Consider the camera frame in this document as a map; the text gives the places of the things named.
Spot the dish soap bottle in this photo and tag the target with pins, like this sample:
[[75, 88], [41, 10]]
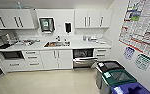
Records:
[[84, 38]]

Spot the grey bin black lid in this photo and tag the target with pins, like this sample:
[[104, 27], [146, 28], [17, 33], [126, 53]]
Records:
[[107, 71]]

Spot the stainless steel dishwasher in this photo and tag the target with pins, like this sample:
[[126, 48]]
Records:
[[85, 59]]

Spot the wall poster board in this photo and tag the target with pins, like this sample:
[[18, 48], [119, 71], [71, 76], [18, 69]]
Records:
[[141, 25]]

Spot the white drawer stack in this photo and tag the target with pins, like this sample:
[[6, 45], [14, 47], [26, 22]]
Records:
[[102, 54], [32, 60]]

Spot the stainless steel sink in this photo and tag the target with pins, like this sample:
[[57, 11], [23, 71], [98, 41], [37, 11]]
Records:
[[57, 44]]

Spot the dish drying rack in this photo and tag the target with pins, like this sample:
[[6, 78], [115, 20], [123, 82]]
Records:
[[28, 42]]

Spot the small blue bottle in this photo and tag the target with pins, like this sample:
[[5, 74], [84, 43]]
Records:
[[19, 5]]

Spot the black soap dispenser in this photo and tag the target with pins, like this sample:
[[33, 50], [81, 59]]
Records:
[[68, 27]]

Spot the white sink base cabinet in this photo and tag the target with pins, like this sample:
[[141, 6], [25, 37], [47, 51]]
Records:
[[57, 59]]

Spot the steel paper towel dispenser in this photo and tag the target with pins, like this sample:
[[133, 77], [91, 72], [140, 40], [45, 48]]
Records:
[[46, 24]]

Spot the built-in microwave oven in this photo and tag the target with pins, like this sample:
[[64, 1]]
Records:
[[12, 55]]

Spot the grey bin green lid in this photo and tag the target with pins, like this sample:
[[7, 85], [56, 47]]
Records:
[[119, 80]]

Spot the chrome sink faucet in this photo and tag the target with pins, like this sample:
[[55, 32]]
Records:
[[58, 38]]

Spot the stack of white plates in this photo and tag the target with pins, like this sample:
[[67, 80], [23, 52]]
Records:
[[92, 38]]

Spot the black coffee machine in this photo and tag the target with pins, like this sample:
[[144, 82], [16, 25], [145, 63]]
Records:
[[5, 39]]

